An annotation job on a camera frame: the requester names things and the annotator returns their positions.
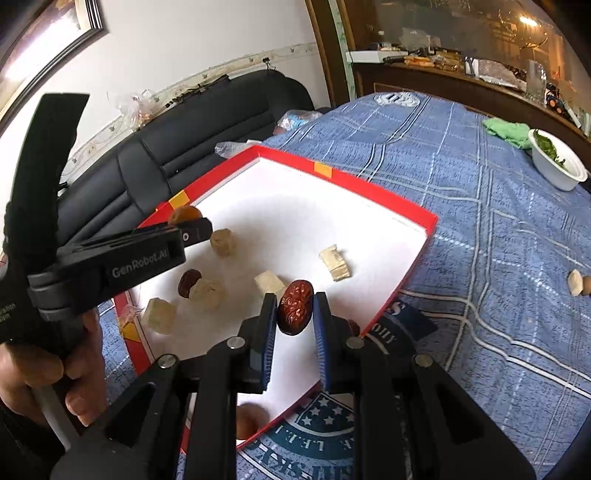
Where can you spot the clear bag with blue print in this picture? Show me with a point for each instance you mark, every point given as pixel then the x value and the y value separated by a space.
pixel 295 121

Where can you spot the brown round fruit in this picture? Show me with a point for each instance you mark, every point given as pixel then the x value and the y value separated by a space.
pixel 251 421

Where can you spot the clear plastic bag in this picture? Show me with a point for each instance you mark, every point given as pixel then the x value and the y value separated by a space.
pixel 231 148

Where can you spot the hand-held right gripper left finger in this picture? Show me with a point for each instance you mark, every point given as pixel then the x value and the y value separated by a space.
pixel 270 344

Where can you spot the pale sugarcane piece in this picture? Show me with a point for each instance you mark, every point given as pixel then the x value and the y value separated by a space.
pixel 335 263

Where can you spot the clear glass cup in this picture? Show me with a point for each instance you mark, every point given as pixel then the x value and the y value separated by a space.
pixel 536 81

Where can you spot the red date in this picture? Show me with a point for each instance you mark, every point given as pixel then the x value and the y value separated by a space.
pixel 354 326
pixel 295 307
pixel 187 284

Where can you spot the beige sugarcane piece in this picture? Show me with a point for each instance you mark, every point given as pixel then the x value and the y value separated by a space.
pixel 159 316
pixel 207 293
pixel 576 282
pixel 222 242

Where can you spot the blue plaid tablecloth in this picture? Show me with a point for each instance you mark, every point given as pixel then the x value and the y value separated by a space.
pixel 485 240

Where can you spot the black leather sofa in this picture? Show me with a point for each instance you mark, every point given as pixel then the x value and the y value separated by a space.
pixel 207 124

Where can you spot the person's left hand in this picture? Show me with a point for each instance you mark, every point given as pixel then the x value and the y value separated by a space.
pixel 27 371

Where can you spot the wooden cabinet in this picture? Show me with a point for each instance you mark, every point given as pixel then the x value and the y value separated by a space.
pixel 438 87

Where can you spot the green cloth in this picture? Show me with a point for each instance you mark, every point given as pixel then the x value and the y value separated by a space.
pixel 505 130

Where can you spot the brown orange fruit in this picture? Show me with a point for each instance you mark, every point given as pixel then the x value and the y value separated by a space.
pixel 184 214

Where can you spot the beige sugarcane chunk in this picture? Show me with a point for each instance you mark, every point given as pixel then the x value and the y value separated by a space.
pixel 270 281

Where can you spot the white bowl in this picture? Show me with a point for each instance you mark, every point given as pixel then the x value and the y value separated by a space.
pixel 556 173

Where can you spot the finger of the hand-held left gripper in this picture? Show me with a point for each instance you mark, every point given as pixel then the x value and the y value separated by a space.
pixel 196 230

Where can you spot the green leaves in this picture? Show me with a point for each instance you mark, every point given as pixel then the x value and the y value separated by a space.
pixel 547 148

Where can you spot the white flat box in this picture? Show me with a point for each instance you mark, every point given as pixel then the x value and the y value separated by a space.
pixel 374 56

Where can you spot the brown nut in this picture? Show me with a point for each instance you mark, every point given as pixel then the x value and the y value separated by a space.
pixel 587 285

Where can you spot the dark picture frame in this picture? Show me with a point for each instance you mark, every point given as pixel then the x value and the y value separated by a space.
pixel 41 27

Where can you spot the crumpled white plastic bag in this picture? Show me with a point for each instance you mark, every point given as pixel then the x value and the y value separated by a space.
pixel 134 106

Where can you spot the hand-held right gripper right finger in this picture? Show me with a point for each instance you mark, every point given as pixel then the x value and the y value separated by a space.
pixel 320 344

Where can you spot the red hexagonal gift box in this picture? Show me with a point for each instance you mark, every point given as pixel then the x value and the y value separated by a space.
pixel 323 217

